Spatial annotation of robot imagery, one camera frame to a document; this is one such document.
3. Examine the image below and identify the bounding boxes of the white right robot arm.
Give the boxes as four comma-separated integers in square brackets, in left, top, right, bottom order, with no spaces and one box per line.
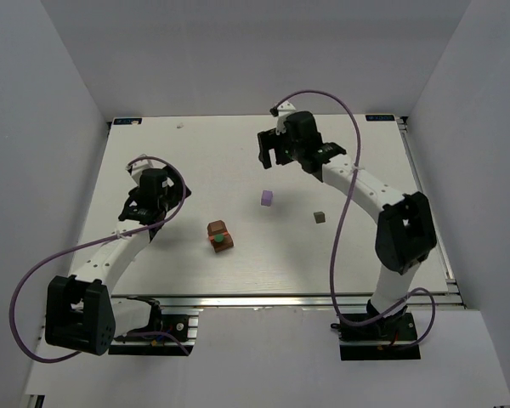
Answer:
[258,108,437,323]

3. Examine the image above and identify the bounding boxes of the olive grey wood block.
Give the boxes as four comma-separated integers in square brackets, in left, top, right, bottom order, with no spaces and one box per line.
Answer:
[314,212,326,224]

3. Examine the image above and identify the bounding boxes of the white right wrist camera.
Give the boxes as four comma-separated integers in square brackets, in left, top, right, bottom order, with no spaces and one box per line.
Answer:
[269,100,297,132]

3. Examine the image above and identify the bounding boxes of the blue label sticker right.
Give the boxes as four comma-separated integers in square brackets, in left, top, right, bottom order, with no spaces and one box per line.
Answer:
[365,114,395,122]

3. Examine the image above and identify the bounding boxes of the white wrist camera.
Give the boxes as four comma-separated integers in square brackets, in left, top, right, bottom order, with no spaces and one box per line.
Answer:
[125,154,154,184]
[269,100,297,132]

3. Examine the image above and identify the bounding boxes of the red wood block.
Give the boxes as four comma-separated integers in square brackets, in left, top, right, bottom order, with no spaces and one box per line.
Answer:
[208,230,229,242]

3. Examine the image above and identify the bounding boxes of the blue label sticker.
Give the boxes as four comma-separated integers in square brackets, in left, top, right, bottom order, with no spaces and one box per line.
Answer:
[112,117,142,126]
[365,114,395,122]

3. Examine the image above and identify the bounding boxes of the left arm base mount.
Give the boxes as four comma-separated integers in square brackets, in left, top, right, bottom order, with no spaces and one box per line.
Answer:
[108,297,199,357]

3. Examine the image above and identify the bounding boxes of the purple wood cube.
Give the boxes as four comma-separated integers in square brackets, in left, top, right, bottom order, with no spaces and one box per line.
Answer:
[260,190,273,207]

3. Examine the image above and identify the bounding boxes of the aluminium table frame rail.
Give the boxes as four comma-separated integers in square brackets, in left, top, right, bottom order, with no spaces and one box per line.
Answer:
[61,115,467,309]

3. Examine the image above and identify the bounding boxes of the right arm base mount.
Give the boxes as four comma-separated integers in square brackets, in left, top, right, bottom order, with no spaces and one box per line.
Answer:
[331,312,421,361]

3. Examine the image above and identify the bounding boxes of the brown rectangular wood block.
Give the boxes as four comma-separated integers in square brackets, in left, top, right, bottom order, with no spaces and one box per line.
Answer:
[211,235,234,253]

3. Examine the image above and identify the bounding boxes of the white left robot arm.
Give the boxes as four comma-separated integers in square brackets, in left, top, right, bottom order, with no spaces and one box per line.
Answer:
[44,155,191,355]

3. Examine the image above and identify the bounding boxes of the blue label sticker left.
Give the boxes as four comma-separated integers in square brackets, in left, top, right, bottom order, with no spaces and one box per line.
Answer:
[112,117,142,126]

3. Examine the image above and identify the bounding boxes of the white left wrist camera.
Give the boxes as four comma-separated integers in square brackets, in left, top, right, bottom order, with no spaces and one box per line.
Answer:
[125,154,154,184]

